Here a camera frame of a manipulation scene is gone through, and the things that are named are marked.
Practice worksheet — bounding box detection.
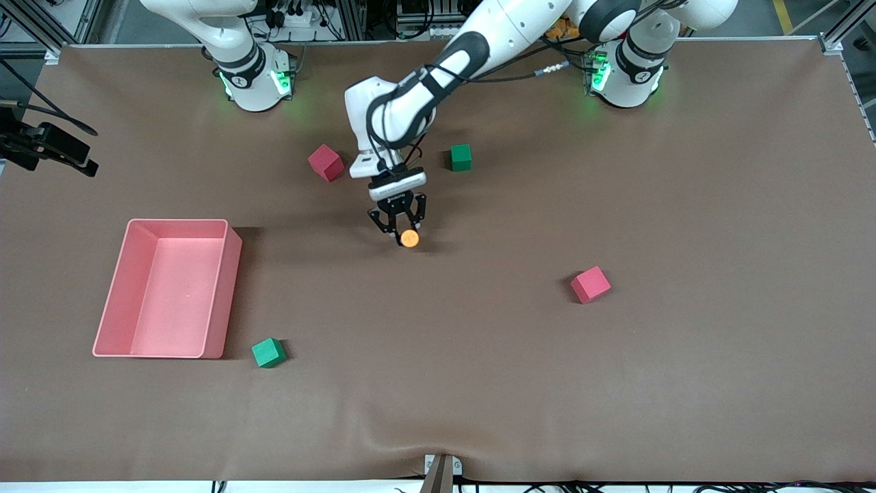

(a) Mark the red foam cube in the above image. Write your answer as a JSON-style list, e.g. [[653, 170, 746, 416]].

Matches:
[[307, 143, 345, 183], [570, 266, 613, 305]]

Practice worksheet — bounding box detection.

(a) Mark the pink plastic bin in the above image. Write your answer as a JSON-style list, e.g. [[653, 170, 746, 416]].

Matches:
[[92, 218, 243, 359]]

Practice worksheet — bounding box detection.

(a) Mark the brown table mat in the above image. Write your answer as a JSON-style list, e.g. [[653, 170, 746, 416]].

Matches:
[[0, 38, 876, 483]]

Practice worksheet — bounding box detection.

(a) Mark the white power strip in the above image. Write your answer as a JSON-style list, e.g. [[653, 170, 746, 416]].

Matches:
[[268, 5, 324, 29]]

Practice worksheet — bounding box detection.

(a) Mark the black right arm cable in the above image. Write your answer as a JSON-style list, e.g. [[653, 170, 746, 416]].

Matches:
[[0, 58, 99, 136]]

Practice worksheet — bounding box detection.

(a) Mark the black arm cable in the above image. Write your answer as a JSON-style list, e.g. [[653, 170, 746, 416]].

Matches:
[[366, 60, 570, 172], [0, 58, 99, 136]]

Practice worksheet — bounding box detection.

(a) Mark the aluminium frame profile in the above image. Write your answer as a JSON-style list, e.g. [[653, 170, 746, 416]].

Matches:
[[0, 0, 103, 64], [818, 0, 876, 55]]

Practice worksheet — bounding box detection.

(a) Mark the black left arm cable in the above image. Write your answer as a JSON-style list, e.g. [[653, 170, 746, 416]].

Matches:
[[366, 60, 570, 172]]

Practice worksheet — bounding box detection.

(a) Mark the silver camera mount bracket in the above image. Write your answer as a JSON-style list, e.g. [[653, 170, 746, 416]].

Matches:
[[419, 453, 463, 493]]

